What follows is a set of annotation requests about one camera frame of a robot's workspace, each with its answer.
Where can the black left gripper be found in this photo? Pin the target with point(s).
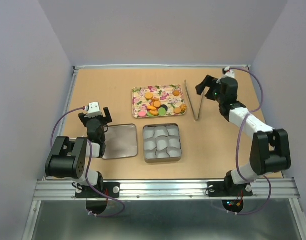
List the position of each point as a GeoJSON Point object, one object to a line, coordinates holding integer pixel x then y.
{"type": "Point", "coordinates": [105, 120]}

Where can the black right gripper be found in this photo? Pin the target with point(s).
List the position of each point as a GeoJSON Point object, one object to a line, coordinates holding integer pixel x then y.
{"type": "Point", "coordinates": [207, 82]}

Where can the orange flower cookie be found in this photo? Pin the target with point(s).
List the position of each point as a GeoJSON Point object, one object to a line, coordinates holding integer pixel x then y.
{"type": "Point", "coordinates": [183, 107]}

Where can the small ridged orange cookie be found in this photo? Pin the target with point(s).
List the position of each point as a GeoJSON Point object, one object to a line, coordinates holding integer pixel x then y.
{"type": "Point", "coordinates": [176, 93]}

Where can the metal tongs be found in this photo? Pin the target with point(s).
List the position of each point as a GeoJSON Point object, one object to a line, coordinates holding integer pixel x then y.
{"type": "Point", "coordinates": [195, 106]}

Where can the plain round orange cookie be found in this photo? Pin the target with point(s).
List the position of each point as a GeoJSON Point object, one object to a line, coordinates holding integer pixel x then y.
{"type": "Point", "coordinates": [177, 110]}

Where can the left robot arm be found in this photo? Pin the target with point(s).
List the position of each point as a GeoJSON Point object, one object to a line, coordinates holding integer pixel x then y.
{"type": "Point", "coordinates": [67, 157]}

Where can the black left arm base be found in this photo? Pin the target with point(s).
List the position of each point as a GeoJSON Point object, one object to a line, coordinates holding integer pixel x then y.
{"type": "Point", "coordinates": [110, 189]}

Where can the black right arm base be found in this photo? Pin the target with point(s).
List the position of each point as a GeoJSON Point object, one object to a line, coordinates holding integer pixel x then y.
{"type": "Point", "coordinates": [221, 189]}

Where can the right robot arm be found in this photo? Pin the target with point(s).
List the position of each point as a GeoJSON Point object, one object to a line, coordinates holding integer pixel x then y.
{"type": "Point", "coordinates": [269, 151]}

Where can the square metal tin lid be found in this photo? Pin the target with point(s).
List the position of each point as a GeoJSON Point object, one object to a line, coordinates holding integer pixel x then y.
{"type": "Point", "coordinates": [121, 142]}

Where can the floral serving tray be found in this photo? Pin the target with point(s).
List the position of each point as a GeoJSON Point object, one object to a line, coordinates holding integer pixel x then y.
{"type": "Point", "coordinates": [162, 93]}

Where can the pink round cookie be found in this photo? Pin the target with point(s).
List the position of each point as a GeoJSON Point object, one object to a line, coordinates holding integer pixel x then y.
{"type": "Point", "coordinates": [142, 114]}

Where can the black sandwich cookie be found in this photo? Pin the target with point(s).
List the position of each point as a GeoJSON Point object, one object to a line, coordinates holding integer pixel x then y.
{"type": "Point", "coordinates": [164, 107]}

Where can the green sandwich cookie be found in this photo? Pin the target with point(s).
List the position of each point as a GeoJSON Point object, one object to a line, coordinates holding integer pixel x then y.
{"type": "Point", "coordinates": [161, 111]}

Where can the stacked round orange cookie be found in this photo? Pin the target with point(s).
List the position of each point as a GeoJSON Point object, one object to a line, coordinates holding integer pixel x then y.
{"type": "Point", "coordinates": [156, 104]}

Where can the fish shaped orange cookie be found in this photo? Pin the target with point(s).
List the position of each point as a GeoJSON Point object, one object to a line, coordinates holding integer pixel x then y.
{"type": "Point", "coordinates": [151, 108]}

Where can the dotted biscuit on green cookie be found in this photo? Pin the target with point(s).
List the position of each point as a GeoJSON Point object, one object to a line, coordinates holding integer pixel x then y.
{"type": "Point", "coordinates": [152, 113]}

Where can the square metal tin box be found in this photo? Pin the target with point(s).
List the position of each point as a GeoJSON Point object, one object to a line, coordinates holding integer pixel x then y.
{"type": "Point", "coordinates": [172, 153]}

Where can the white paper cup liner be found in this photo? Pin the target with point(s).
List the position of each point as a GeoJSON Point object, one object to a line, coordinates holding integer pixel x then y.
{"type": "Point", "coordinates": [161, 143]}

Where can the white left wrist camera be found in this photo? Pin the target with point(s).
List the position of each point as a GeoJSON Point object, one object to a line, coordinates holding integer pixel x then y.
{"type": "Point", "coordinates": [92, 110]}

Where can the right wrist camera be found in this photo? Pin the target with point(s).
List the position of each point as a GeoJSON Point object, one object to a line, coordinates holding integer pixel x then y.
{"type": "Point", "coordinates": [228, 72]}

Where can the aluminium front rail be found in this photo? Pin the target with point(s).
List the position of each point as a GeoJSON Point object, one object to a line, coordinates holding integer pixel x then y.
{"type": "Point", "coordinates": [154, 190]}

